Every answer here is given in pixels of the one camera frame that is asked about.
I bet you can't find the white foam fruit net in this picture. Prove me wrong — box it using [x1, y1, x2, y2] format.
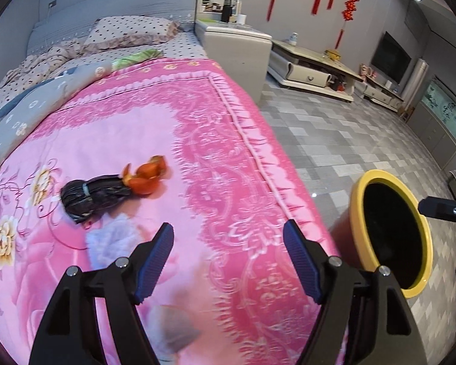
[85, 214, 142, 269]

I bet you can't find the yellow rimmed black trash bin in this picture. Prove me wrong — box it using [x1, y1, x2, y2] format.
[348, 169, 433, 299]

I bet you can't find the fish tank cabinet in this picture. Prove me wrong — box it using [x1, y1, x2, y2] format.
[408, 76, 456, 168]

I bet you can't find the pink floral bed quilt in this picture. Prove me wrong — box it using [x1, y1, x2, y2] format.
[0, 58, 336, 364]

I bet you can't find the white standing air conditioner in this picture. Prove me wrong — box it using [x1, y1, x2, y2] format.
[401, 58, 428, 107]

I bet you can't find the grey blue floral blanket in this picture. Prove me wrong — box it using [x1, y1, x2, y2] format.
[0, 61, 112, 166]

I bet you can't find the yellow pot ornament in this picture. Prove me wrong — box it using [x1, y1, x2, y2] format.
[324, 50, 341, 61]

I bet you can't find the white tv stand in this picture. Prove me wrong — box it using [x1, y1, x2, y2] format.
[268, 40, 363, 102]

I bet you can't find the white bedside cabinet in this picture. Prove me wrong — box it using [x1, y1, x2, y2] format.
[194, 20, 272, 103]

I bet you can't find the polka dot pillow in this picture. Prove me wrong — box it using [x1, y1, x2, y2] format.
[82, 16, 178, 54]

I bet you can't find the small white ceramic jar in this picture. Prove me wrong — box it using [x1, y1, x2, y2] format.
[287, 32, 298, 46]

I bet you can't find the grey bed headboard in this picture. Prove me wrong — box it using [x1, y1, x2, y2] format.
[26, 0, 196, 55]

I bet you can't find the black thermos bottle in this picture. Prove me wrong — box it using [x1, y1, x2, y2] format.
[221, 0, 233, 23]

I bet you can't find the wall mounted black television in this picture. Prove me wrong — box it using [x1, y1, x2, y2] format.
[371, 31, 412, 84]

